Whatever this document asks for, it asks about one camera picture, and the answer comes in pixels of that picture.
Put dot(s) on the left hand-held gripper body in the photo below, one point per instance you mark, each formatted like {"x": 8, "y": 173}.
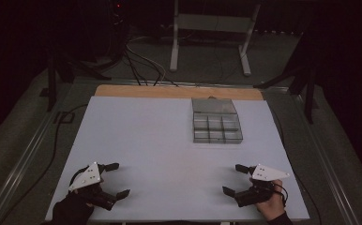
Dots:
{"x": 88, "y": 178}

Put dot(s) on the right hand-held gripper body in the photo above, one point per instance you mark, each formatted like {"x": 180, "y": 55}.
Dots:
{"x": 268, "y": 173}

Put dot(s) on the person's right hand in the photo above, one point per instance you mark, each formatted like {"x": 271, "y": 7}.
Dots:
{"x": 274, "y": 207}

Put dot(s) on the person's left hand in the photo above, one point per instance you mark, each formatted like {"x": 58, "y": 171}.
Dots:
{"x": 71, "y": 211}

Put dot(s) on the clear plastic compartment box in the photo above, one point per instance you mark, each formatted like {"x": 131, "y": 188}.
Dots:
{"x": 216, "y": 125}

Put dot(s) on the black tripod stand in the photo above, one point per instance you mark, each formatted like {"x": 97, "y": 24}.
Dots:
{"x": 309, "y": 93}
{"x": 51, "y": 81}

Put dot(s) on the white metal stand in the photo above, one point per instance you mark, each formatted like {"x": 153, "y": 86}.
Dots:
{"x": 213, "y": 23}

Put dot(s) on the metal floor rail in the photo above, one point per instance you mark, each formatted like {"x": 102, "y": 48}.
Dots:
{"x": 323, "y": 150}
{"x": 22, "y": 162}

